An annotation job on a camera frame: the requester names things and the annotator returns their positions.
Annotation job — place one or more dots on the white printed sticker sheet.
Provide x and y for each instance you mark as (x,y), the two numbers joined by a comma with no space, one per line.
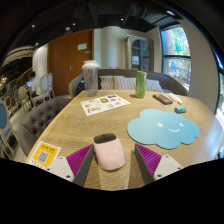
(105,104)

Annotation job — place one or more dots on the green drink can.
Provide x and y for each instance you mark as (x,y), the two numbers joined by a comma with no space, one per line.
(140,85)

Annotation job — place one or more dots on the striped cushion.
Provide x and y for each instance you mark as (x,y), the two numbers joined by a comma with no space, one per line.
(107,82)
(154,85)
(125,83)

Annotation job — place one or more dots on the brown wooden door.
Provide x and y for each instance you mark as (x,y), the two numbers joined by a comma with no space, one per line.
(63,63)

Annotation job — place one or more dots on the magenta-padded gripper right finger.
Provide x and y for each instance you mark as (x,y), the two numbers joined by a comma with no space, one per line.
(166,165)

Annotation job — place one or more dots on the grey tufted armchair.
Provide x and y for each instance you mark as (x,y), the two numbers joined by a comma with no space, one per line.
(36,123)

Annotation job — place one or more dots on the blue cloud-shaped mouse pad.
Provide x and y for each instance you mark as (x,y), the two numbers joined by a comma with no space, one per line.
(163,128)

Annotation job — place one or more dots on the yellow square code sticker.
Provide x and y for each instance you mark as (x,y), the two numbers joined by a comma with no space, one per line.
(44,155)

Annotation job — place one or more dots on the white paper door sign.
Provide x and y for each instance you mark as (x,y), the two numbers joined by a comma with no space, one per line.
(82,46)

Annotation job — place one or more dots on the black backpack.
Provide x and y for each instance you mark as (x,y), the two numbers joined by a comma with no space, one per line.
(80,88)

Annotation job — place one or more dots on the white chairs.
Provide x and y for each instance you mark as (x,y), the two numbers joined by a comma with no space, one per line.
(45,86)

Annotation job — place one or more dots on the arched glass cabinet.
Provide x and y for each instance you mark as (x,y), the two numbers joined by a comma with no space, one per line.
(140,55)

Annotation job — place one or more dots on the black-framed window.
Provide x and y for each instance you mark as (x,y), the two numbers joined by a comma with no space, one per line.
(220,90)
(176,56)

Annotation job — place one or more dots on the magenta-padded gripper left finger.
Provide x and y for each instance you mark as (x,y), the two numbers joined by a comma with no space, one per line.
(61,166)

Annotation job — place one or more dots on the brown curved sofa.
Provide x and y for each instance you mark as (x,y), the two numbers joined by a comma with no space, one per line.
(173,85)

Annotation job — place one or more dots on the pink computer mouse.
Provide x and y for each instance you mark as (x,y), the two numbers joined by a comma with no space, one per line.
(109,153)

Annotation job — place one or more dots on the white tube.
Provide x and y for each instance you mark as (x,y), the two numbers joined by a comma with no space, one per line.
(175,98)

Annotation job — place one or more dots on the small teal pack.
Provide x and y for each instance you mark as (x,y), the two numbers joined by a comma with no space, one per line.
(180,109)

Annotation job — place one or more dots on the flat black red box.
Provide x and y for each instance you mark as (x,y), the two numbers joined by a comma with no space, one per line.
(162,99)

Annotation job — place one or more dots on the person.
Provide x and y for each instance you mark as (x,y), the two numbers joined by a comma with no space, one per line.
(32,78)

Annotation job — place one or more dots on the clear shaker bottle white lid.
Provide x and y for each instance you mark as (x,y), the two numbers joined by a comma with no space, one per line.
(90,80)

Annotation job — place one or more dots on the ceiling lights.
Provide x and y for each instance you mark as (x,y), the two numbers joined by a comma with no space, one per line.
(170,12)

